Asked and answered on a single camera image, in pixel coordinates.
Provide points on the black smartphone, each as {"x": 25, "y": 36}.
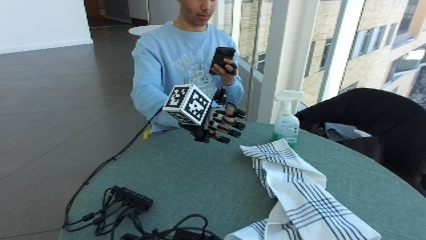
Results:
{"x": 222, "y": 55}

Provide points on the wristband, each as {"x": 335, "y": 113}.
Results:
{"x": 230, "y": 83}

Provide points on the white cube with black markers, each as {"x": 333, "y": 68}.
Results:
{"x": 188, "y": 103}

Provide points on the clear spray bottle white trigger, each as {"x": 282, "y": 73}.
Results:
{"x": 287, "y": 125}

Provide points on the white window column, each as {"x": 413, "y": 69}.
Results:
{"x": 282, "y": 50}

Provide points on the the person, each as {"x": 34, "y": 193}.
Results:
{"x": 174, "y": 56}

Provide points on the white round table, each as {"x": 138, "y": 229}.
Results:
{"x": 142, "y": 30}

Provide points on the white towel with dark stripes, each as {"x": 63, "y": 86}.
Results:
{"x": 301, "y": 193}

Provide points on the pale blue cloth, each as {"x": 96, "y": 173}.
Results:
{"x": 344, "y": 130}

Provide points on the black hub box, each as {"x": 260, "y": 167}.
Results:
{"x": 132, "y": 198}

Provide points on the black power adapter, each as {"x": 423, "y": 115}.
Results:
{"x": 188, "y": 234}

